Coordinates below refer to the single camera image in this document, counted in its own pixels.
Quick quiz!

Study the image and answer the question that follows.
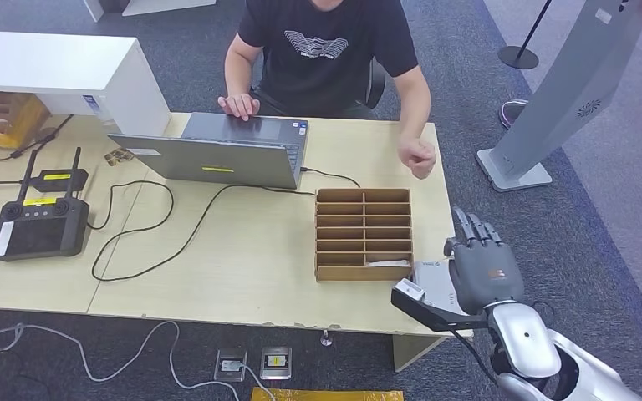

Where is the yellow floor mat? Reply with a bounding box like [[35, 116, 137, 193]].
[[250, 388, 405, 401]]

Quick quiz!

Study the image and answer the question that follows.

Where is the small black box yellow label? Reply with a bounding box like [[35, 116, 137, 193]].
[[28, 168, 89, 194]]

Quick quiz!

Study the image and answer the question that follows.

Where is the light wooden table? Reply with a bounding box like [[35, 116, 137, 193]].
[[0, 112, 474, 373]]

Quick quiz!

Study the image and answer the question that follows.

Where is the black remote controller with antennas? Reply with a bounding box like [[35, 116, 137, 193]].
[[0, 146, 91, 263]]

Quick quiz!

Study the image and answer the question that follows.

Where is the long black laptop cable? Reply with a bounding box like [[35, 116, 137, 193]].
[[87, 165, 362, 283]]

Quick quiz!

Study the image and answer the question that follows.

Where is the black cable with plug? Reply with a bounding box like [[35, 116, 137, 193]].
[[0, 113, 74, 163]]

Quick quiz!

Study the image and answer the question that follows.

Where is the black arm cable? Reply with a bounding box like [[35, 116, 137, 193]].
[[451, 300, 556, 386]]

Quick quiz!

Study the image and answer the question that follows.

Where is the black office chair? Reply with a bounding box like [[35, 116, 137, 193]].
[[252, 52, 387, 110]]

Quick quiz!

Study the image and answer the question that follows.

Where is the person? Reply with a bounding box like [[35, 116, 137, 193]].
[[217, 0, 437, 181]]

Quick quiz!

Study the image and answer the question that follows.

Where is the small patterned card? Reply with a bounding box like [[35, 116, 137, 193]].
[[104, 147, 135, 168]]

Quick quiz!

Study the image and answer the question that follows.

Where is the grey laptop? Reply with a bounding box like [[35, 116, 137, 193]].
[[107, 112, 309, 190]]

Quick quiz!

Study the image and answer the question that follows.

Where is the white cabinet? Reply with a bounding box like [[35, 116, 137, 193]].
[[0, 30, 172, 138]]

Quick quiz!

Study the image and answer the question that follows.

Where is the white furniture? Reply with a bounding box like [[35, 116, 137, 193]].
[[83, 0, 218, 23]]

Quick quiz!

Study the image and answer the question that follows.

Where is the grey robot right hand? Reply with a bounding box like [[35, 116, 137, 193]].
[[443, 206, 526, 317]]

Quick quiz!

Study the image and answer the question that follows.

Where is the black stanchion post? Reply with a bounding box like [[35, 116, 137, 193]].
[[497, 0, 553, 71]]

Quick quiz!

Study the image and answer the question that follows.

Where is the grey card reader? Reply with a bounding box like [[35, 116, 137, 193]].
[[412, 260, 469, 317]]

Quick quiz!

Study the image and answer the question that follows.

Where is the person's left hand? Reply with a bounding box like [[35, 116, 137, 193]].
[[397, 134, 437, 180]]

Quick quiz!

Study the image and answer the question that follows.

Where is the brown wooden card organizer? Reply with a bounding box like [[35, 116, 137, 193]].
[[314, 188, 414, 282]]

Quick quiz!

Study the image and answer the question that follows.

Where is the floor socket yellow label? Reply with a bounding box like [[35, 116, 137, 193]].
[[259, 346, 293, 381]]

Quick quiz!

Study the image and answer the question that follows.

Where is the floor socket with plug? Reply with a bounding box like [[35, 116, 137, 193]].
[[213, 348, 249, 383]]

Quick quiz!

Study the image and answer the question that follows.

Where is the shoe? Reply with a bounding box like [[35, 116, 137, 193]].
[[498, 99, 530, 130]]

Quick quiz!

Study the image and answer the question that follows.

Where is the yellow wooden slotted box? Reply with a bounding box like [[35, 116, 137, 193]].
[[0, 90, 51, 150]]

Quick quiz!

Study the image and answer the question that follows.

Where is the grey kiosk stand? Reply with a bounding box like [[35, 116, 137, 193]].
[[476, 0, 642, 194]]

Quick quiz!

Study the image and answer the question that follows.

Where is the person's right hand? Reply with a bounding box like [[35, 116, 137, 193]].
[[217, 93, 261, 122]]

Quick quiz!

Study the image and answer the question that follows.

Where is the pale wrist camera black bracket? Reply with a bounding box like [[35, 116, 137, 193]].
[[390, 278, 489, 333]]

